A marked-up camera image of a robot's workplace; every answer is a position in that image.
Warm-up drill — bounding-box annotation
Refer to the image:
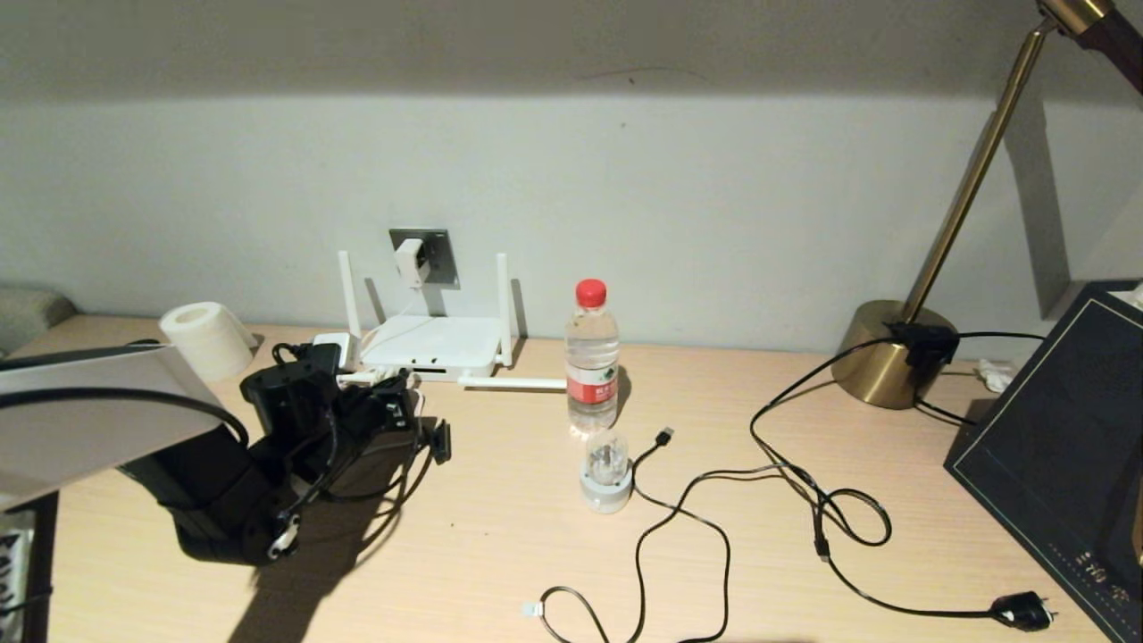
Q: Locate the white adapter cable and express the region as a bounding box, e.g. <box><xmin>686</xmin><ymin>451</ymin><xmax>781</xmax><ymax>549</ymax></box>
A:
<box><xmin>339</xmin><ymin>286</ymin><xmax>425</xmax><ymax>394</ymax></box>

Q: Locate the white power adapter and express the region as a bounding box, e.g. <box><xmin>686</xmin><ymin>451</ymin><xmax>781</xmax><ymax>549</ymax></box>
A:
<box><xmin>395</xmin><ymin>238</ymin><xmax>430</xmax><ymax>289</ymax></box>

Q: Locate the white wifi router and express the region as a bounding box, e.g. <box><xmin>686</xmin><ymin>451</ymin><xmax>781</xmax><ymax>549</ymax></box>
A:
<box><xmin>336</xmin><ymin>251</ymin><xmax>569</xmax><ymax>391</ymax></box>

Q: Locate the white power adapter plug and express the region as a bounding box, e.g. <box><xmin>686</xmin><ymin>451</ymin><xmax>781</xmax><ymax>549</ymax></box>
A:
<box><xmin>313</xmin><ymin>332</ymin><xmax>363</xmax><ymax>372</ymax></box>

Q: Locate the white toilet paper roll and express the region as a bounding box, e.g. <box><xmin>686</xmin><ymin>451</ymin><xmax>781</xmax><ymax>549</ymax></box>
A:
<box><xmin>160</xmin><ymin>303</ymin><xmax>262</xmax><ymax>383</ymax></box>

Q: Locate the clear water bottle red cap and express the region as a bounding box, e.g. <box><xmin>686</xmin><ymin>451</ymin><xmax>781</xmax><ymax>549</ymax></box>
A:
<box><xmin>563</xmin><ymin>279</ymin><xmax>621</xmax><ymax>436</ymax></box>

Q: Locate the small white dome humidifier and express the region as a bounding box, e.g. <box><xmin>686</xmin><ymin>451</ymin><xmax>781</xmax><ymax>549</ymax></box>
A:
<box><xmin>580</xmin><ymin>430</ymin><xmax>635</xmax><ymax>514</ymax></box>

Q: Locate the brass desk lamp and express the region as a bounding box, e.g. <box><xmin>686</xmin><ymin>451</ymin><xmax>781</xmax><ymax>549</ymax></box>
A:
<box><xmin>831</xmin><ymin>0</ymin><xmax>1143</xmax><ymax>411</ymax></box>

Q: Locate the grey wall socket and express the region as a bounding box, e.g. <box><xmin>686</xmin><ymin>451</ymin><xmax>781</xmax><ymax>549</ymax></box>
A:
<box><xmin>388</xmin><ymin>229</ymin><xmax>462</xmax><ymax>289</ymax></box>

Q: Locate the black usb cable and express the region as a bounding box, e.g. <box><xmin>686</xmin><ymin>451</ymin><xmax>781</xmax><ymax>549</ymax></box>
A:
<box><xmin>523</xmin><ymin>428</ymin><xmax>828</xmax><ymax>643</ymax></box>

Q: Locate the black inline switch box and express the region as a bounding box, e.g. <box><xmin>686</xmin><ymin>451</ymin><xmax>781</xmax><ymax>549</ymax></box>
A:
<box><xmin>884</xmin><ymin>323</ymin><xmax>960</xmax><ymax>376</ymax></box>

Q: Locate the thin black cable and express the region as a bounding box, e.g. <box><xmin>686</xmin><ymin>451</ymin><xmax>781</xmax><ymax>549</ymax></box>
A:
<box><xmin>911</xmin><ymin>332</ymin><xmax>1044</xmax><ymax>428</ymax></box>

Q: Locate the black lamp power cord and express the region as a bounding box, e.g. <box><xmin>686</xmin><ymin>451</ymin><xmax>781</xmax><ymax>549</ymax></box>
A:
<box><xmin>748</xmin><ymin>335</ymin><xmax>1059</xmax><ymax>632</ymax></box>

